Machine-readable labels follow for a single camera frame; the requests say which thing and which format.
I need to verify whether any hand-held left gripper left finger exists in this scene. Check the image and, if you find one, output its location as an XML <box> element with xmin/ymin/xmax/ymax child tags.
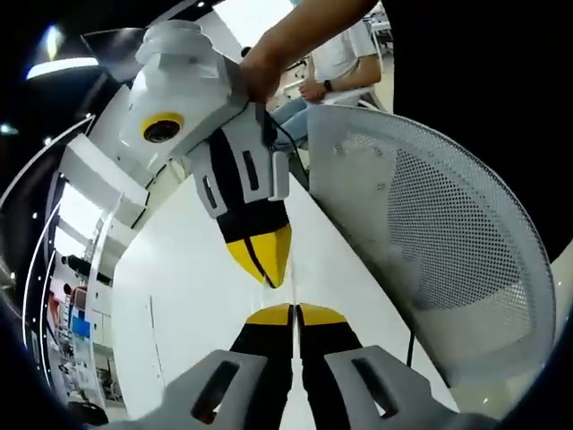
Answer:
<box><xmin>107</xmin><ymin>303</ymin><xmax>299</xmax><ymax>430</ymax></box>

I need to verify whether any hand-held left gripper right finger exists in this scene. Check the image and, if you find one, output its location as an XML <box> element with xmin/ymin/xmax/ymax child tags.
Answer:
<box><xmin>297</xmin><ymin>303</ymin><xmax>498</xmax><ymax>430</ymax></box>

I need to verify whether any person's right hand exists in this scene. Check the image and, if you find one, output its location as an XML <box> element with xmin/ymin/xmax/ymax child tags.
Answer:
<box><xmin>239</xmin><ymin>53</ymin><xmax>284</xmax><ymax>105</ymax></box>

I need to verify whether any white mesh office chair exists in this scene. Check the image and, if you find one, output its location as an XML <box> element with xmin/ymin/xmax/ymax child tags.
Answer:
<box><xmin>306</xmin><ymin>105</ymin><xmax>559</xmax><ymax>389</ymax></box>

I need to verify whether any person's dark clothing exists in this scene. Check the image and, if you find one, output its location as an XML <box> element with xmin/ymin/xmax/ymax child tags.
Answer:
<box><xmin>384</xmin><ymin>0</ymin><xmax>573</xmax><ymax>265</ymax></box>

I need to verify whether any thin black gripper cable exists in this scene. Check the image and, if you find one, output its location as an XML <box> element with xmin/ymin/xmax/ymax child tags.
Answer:
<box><xmin>262</xmin><ymin>110</ymin><xmax>311</xmax><ymax>180</ymax></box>

